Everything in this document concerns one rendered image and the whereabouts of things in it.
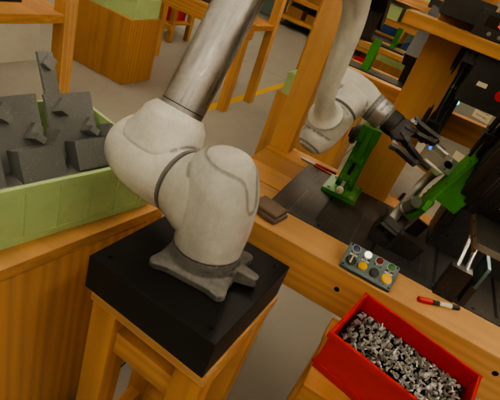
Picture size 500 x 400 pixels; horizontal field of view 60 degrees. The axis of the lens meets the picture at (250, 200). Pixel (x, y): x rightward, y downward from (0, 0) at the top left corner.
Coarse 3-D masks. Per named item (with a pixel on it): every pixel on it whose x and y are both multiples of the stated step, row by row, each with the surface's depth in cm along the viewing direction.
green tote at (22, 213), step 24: (96, 120) 140; (0, 192) 93; (24, 192) 97; (48, 192) 103; (72, 192) 109; (96, 192) 115; (120, 192) 122; (0, 216) 97; (24, 216) 101; (48, 216) 107; (72, 216) 113; (96, 216) 120; (0, 240) 100; (24, 240) 106
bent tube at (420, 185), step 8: (448, 160) 129; (440, 168) 128; (448, 168) 130; (424, 176) 139; (432, 176) 136; (416, 184) 140; (424, 184) 139; (408, 192) 140; (416, 192) 140; (392, 216) 136; (400, 216) 137
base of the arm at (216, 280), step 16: (160, 256) 92; (176, 256) 90; (240, 256) 95; (176, 272) 90; (192, 272) 89; (208, 272) 89; (224, 272) 90; (240, 272) 92; (208, 288) 88; (224, 288) 89
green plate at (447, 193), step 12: (468, 156) 124; (456, 168) 125; (468, 168) 118; (444, 180) 127; (456, 180) 120; (432, 192) 129; (444, 192) 124; (456, 192) 123; (444, 204) 125; (456, 204) 124
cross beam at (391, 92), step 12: (360, 72) 167; (384, 84) 163; (396, 96) 163; (456, 120) 157; (468, 120) 156; (444, 132) 160; (456, 132) 158; (468, 132) 157; (480, 132) 155; (468, 144) 158
